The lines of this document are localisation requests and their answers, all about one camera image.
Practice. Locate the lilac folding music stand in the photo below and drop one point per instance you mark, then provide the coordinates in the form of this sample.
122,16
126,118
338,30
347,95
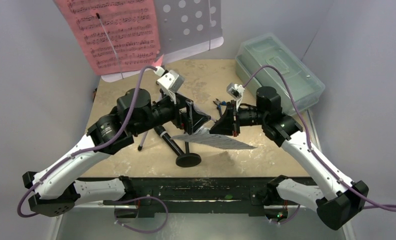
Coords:
186,28

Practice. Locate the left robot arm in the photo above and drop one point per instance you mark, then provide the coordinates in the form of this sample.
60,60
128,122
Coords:
58,188

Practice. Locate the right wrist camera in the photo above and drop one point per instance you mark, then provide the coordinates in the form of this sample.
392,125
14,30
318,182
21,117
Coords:
237,92

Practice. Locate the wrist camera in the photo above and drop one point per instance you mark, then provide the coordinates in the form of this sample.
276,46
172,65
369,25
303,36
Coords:
169,81
237,92

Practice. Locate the clear plastic storage box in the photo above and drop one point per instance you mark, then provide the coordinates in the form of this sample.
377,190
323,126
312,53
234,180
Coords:
266,61

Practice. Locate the blue handled cutting pliers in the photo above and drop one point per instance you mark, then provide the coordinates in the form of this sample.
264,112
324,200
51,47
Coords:
219,105

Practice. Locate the white sheet music page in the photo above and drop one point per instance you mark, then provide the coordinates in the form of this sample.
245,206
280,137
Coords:
219,141

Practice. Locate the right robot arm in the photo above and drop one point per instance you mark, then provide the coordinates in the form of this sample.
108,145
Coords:
335,197

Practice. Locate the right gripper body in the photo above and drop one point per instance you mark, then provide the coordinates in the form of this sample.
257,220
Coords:
233,117

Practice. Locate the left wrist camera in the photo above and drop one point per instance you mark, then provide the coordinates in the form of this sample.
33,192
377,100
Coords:
169,81

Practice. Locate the black handheld microphone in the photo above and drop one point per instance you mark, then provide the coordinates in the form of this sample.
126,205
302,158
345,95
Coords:
162,132

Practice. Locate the black desktop microphone stand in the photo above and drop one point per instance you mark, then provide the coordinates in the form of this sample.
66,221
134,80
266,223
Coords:
188,159

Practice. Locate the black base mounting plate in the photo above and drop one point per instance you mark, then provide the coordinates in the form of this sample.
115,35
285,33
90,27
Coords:
204,195

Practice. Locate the pink sheet music page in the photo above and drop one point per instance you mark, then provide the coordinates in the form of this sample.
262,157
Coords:
114,35

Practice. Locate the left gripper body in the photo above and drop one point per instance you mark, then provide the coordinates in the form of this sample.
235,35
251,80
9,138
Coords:
179,118

